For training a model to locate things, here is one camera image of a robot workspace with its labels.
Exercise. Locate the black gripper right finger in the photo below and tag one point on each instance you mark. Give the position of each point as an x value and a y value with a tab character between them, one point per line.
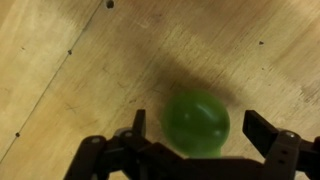
283	150

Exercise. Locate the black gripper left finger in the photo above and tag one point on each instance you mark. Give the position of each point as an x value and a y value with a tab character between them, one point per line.
133	156

